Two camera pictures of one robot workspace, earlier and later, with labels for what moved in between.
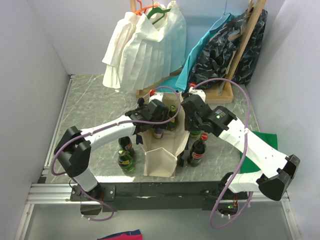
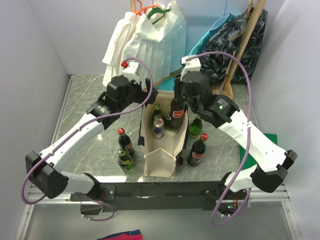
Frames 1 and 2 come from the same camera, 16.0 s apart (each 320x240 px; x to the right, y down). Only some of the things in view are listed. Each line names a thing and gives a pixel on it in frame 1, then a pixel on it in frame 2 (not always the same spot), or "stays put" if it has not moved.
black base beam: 156,197 stays put
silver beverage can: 158,133 stays put
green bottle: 125,161 stays put
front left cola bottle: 125,142 stays put
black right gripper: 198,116 -> 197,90
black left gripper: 164,118 -> 143,95
